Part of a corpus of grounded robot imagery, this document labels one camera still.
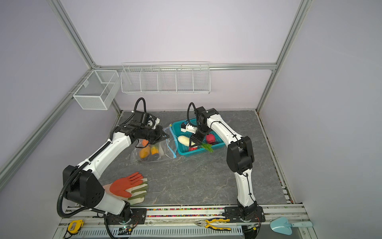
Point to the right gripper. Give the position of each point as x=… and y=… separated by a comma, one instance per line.
x=195, y=139

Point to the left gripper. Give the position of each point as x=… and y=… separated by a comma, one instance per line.
x=160, y=132

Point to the small orange fruit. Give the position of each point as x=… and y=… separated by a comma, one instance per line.
x=145, y=143

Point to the pink red round fruit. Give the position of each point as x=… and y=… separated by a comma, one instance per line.
x=210, y=139

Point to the clear zip top bag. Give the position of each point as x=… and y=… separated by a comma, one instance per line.
x=161, y=151

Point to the yellow orange mango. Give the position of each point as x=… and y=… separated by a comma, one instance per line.
x=145, y=152

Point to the green vegetable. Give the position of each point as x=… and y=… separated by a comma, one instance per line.
x=207, y=147

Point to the teal plastic basket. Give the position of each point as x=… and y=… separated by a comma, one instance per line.
x=184, y=150

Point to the white radish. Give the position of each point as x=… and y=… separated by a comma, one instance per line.
x=186, y=141

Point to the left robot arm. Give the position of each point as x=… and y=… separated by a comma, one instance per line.
x=81, y=187

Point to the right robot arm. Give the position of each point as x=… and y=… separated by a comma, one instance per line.
x=239, y=158

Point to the white mesh box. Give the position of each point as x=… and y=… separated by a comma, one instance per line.
x=98, y=90

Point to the red white work glove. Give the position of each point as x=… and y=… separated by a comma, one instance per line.
x=131, y=189

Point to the yellow tape measure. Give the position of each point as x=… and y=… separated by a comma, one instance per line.
x=75, y=226

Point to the light blue scoop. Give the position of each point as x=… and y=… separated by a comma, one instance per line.
x=283, y=226

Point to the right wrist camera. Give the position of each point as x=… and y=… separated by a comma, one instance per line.
x=187, y=127

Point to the white wire shelf basket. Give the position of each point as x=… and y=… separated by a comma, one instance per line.
x=166, y=77

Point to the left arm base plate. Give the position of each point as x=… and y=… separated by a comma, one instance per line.
x=127, y=217

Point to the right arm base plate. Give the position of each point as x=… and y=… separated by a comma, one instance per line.
x=251, y=214

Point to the yellow handled pliers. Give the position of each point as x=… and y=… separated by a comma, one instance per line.
x=212, y=224

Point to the white slotted cable duct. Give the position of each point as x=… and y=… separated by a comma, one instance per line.
x=155, y=232

